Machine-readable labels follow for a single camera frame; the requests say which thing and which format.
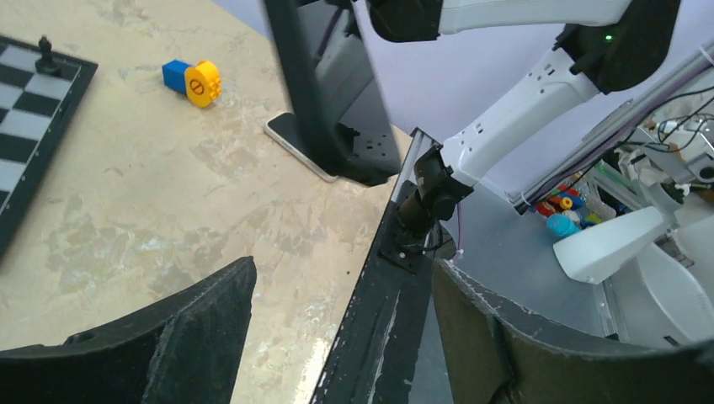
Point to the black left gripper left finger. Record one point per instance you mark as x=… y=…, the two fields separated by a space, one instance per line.
x=185 y=348

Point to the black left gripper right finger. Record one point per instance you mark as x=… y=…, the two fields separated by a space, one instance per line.
x=498 y=351

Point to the phone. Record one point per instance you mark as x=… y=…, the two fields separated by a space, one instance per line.
x=283 y=129

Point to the black phone case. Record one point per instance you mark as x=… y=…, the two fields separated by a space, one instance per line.
x=332 y=89

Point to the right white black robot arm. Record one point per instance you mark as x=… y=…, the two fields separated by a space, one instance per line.
x=604 y=47

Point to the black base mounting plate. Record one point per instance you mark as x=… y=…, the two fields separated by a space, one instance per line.
x=374 y=354

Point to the white desk lamp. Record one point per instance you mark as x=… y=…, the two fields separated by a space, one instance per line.
x=657 y=276

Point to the yellow toy block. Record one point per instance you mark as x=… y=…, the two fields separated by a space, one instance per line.
x=202 y=83

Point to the blue toy block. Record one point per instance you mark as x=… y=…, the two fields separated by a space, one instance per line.
x=173 y=73

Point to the black white chessboard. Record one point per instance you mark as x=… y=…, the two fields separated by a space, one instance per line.
x=36 y=111

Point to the black chess piece right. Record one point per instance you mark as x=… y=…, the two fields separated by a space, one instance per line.
x=45 y=64

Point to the aluminium frame rail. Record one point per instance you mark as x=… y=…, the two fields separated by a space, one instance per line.
x=421 y=142

